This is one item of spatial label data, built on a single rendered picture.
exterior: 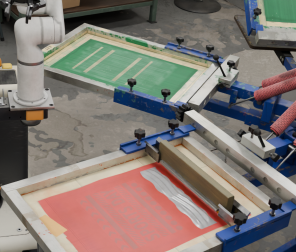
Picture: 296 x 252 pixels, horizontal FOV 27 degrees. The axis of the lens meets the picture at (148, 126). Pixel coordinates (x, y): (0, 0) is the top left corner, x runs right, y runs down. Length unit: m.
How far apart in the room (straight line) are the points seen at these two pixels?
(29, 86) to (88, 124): 2.12
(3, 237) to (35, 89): 0.96
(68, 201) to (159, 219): 0.31
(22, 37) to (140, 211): 0.72
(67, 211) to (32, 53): 0.56
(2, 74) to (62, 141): 1.27
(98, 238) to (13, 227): 1.12
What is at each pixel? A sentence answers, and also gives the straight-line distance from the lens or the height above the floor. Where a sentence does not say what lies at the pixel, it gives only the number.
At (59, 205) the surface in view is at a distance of 2.13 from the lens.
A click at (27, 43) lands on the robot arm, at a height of 1.38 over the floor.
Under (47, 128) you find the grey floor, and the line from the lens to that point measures 4.32.
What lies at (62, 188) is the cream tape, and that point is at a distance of 2.21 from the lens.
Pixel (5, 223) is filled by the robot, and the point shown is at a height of 0.28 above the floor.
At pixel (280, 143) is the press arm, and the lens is 2.46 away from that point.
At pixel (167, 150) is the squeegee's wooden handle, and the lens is 2.28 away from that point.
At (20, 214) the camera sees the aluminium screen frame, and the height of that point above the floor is 0.98.
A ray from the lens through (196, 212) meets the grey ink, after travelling 2.15.
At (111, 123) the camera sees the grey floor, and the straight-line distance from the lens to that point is 4.41.
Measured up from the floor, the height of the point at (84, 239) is 0.96.
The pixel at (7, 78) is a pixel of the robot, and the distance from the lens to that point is 2.99.
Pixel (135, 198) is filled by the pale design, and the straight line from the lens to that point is 2.18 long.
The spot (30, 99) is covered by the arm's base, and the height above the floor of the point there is 1.16.
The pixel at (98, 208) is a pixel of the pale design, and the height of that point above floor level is 0.96.
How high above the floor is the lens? 2.30
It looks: 31 degrees down
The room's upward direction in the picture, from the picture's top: 7 degrees clockwise
